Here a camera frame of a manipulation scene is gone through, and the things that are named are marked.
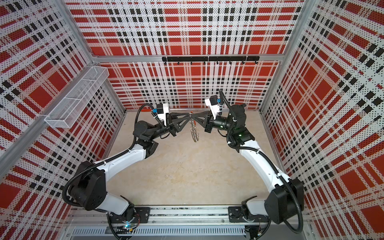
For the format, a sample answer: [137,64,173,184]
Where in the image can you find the black hook rail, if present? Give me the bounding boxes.
[162,56,261,64]

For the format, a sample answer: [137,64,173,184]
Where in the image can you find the white wire mesh basket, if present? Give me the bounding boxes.
[45,66,109,129]

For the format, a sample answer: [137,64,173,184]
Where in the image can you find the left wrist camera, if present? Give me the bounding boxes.
[152,104,169,126]

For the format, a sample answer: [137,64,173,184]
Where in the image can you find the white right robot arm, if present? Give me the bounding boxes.
[191,105,304,234]

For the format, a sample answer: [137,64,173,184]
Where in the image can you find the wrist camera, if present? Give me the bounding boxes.
[152,104,169,126]
[205,95,223,120]

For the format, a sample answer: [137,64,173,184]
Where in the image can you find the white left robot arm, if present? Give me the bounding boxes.
[62,113,192,222]

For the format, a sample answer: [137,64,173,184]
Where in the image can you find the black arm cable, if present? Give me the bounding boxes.
[62,102,164,240]
[218,89,304,240]

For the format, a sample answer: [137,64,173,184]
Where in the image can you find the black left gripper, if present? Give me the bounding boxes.
[149,112,190,141]

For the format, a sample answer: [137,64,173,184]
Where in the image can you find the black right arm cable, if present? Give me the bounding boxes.
[218,89,304,240]

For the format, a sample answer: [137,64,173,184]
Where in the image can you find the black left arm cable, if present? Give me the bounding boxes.
[62,102,164,240]

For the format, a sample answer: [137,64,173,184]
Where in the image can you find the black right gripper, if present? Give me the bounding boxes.
[192,112,234,135]

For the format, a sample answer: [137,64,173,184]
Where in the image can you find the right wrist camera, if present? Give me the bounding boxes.
[205,95,223,120]

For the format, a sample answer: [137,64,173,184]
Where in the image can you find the metal keyring gauge red handle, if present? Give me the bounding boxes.
[189,112,199,143]

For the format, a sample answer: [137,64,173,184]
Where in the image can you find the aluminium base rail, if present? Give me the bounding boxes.
[60,205,317,240]

